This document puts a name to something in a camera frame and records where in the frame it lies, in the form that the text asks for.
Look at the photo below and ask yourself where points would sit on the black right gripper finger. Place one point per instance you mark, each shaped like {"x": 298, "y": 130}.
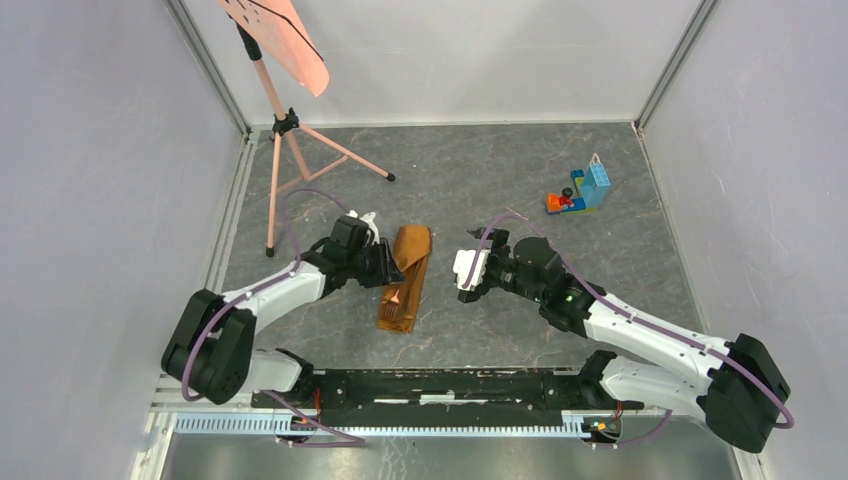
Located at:
{"x": 486, "y": 237}
{"x": 473, "y": 295}

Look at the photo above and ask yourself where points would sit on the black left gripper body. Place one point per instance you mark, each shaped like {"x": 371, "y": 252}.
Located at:
{"x": 365, "y": 265}

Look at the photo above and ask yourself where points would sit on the colourful toy brick build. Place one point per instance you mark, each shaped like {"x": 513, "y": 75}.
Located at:
{"x": 587, "y": 192}

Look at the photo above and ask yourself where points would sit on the orange cloth napkin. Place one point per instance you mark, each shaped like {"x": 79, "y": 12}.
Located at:
{"x": 412, "y": 250}

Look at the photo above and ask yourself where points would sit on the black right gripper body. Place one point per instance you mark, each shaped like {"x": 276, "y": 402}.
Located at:
{"x": 502, "y": 273}

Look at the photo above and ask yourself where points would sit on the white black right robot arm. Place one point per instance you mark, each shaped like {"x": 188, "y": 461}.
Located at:
{"x": 733, "y": 387}

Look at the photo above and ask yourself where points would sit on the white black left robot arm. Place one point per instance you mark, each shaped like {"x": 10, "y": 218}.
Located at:
{"x": 211, "y": 351}

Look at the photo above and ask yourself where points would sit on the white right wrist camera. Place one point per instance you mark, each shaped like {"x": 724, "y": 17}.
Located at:
{"x": 469, "y": 268}

